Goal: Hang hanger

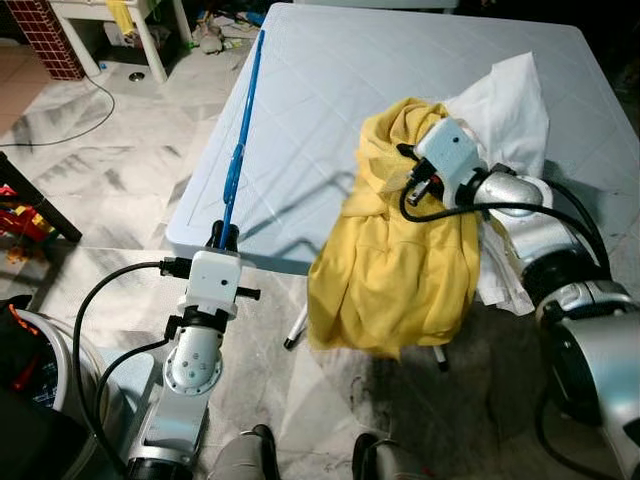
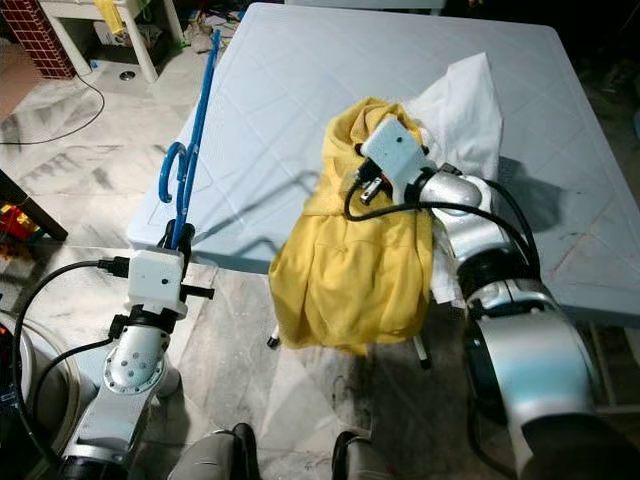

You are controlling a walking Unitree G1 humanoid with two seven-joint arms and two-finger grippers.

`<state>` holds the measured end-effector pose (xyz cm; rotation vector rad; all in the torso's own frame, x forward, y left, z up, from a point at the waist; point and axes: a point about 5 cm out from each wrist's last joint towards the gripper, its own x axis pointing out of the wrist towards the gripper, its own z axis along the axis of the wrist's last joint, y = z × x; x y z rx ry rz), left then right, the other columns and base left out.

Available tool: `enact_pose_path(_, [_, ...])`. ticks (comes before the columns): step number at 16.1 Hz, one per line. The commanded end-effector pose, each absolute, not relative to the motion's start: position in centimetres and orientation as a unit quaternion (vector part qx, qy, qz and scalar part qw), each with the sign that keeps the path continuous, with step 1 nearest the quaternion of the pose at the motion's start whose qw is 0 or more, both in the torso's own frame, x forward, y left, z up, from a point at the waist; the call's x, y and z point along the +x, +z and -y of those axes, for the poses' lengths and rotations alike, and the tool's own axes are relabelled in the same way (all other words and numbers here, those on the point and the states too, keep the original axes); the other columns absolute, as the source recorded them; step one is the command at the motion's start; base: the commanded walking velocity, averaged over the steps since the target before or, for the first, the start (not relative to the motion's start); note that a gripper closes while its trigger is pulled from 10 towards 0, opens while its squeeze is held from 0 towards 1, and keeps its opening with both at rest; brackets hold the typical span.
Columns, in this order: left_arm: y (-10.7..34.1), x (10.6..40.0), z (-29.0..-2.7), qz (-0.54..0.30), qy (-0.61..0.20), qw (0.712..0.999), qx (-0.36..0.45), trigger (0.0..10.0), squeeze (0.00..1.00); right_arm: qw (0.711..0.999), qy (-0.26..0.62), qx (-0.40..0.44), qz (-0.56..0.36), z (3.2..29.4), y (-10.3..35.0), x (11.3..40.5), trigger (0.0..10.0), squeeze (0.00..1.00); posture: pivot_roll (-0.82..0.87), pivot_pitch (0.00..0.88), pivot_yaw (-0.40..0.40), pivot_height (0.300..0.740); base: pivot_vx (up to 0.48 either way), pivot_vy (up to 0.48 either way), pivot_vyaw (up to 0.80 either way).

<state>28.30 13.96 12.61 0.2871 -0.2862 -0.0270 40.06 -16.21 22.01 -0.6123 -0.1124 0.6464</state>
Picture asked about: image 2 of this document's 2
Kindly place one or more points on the yellow garment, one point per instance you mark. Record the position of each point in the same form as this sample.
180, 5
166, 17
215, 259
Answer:
350, 280

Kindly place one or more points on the blue plastic hanger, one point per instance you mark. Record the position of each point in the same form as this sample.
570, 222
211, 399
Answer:
198, 110

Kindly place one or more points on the white shirt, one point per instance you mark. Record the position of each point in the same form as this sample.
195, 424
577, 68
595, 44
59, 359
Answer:
465, 110

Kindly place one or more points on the red toy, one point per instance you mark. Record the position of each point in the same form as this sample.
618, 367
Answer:
10, 222

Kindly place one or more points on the white wooden stand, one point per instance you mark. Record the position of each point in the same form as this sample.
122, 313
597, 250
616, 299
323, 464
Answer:
145, 40

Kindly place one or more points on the robot left leg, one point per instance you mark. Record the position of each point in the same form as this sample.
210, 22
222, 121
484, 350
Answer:
215, 460

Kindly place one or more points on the robot leg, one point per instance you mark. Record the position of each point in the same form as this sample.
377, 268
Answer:
215, 460
365, 462

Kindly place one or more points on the red lattice basket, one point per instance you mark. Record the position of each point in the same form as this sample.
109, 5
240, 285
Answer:
35, 40

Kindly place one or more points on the robot right leg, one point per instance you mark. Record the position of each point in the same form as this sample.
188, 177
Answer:
365, 462

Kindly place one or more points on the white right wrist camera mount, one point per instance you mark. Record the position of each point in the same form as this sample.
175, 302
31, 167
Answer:
395, 150

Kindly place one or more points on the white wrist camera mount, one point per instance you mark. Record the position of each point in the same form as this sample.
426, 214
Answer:
395, 150
155, 282

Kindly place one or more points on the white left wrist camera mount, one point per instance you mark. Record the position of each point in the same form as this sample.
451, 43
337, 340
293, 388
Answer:
155, 282

